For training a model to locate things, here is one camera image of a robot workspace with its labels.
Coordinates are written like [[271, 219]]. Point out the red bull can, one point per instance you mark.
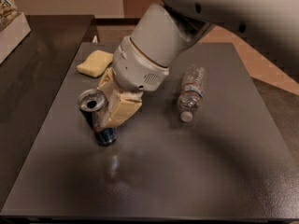
[[92, 104]]

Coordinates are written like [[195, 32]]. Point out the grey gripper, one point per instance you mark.
[[135, 68]]

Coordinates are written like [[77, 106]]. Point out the white box with snacks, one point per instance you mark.
[[14, 27]]

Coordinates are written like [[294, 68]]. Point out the clear plastic water bottle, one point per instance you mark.
[[192, 92]]

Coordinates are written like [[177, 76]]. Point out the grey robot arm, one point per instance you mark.
[[269, 26]]

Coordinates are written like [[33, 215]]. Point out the dark side table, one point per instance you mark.
[[30, 78]]

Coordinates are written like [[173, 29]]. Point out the yellow sponge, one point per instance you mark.
[[95, 64]]

